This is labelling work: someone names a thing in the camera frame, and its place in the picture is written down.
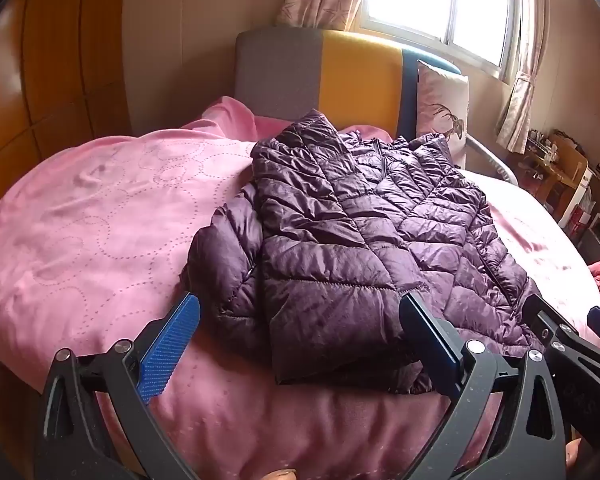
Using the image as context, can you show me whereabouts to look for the grey metal bed rail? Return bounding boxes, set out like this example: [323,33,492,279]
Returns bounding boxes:
[463,135,519,187]

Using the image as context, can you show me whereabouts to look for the pink bedspread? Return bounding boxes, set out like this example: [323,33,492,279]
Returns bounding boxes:
[0,96,600,476]

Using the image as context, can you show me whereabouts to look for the purple puffer jacket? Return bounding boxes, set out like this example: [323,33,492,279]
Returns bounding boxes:
[186,108,548,396]

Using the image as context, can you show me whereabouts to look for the grey yellow blue headboard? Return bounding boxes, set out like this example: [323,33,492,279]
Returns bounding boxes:
[234,28,462,143]

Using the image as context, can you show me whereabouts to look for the wooden wardrobe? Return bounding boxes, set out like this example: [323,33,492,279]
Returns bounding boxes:
[0,0,134,217]

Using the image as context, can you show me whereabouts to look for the large window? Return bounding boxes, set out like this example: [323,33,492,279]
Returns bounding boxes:
[349,0,533,82]

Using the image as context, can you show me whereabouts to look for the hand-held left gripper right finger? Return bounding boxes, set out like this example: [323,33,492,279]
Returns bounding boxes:
[399,292,567,480]

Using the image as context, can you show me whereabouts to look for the cluttered wooden desk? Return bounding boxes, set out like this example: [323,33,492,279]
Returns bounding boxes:
[521,129,597,223]

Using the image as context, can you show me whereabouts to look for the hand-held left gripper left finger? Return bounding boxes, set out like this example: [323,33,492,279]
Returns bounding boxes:
[34,293,202,480]

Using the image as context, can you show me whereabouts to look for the pink printed pillow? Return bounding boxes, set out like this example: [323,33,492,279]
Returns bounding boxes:
[415,59,470,170]

